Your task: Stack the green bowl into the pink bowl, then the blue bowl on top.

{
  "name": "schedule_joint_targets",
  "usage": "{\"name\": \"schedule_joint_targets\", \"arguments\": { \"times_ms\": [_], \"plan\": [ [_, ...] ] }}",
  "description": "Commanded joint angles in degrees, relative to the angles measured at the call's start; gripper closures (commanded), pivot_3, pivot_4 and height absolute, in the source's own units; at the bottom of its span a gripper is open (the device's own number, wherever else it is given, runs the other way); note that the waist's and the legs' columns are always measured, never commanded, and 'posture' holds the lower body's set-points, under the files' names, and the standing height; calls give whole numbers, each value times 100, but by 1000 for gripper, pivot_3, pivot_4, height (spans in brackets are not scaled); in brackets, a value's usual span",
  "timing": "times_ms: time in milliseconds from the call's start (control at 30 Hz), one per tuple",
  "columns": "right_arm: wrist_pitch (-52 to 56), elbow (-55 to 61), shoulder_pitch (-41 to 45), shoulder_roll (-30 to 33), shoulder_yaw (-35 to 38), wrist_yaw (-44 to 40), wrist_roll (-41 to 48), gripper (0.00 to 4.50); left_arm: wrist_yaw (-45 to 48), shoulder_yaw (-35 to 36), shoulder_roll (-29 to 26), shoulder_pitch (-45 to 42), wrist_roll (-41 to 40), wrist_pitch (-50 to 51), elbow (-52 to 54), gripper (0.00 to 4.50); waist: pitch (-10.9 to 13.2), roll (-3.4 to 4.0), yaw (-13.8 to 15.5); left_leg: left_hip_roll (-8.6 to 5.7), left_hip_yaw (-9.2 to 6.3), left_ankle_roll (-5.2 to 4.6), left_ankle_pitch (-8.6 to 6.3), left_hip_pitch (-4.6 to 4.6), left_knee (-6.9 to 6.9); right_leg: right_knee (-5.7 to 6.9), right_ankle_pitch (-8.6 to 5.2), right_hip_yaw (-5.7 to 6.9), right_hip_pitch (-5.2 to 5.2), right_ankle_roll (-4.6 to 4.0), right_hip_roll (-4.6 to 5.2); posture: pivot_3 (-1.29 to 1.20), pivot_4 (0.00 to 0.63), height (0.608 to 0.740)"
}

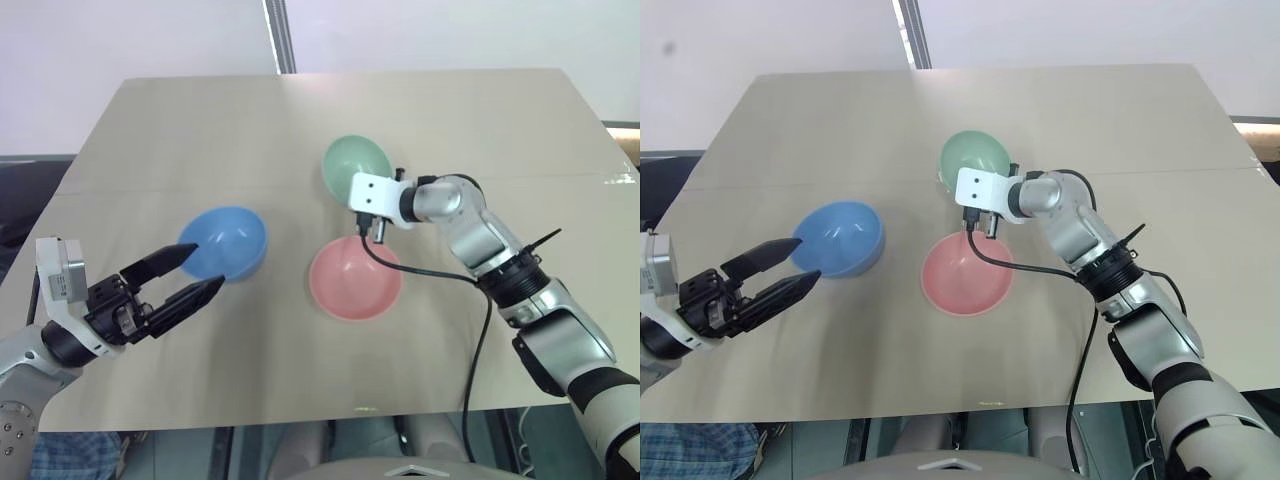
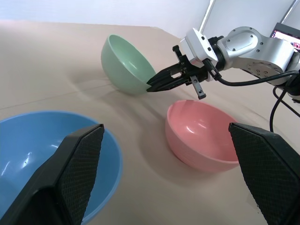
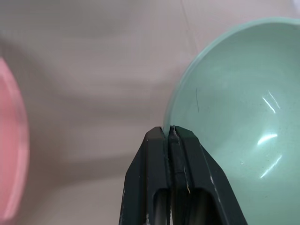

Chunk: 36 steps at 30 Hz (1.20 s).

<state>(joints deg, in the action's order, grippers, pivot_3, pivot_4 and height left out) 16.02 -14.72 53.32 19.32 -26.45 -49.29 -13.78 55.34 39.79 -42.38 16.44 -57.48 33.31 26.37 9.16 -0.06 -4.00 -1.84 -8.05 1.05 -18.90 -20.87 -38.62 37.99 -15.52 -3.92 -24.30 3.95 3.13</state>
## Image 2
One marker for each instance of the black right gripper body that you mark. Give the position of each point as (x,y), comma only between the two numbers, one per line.
(186,70)

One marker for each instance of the white partition frame post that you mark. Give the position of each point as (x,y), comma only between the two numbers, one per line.
(289,10)
(207,14)

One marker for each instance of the pink bowl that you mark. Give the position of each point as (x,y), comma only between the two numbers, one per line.
(201,140)

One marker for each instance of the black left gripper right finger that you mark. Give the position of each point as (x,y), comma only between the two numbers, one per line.
(264,164)

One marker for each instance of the black computer monitor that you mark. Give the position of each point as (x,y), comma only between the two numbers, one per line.
(284,35)

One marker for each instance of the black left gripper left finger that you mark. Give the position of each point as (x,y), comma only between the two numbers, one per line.
(70,173)

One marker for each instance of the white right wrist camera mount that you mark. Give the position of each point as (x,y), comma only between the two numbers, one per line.
(197,49)

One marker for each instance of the green bowl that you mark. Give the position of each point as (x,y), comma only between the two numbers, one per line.
(122,68)

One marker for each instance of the blue bowl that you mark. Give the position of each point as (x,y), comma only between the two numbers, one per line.
(25,145)

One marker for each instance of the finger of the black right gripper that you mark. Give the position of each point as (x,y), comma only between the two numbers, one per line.
(168,84)
(164,74)

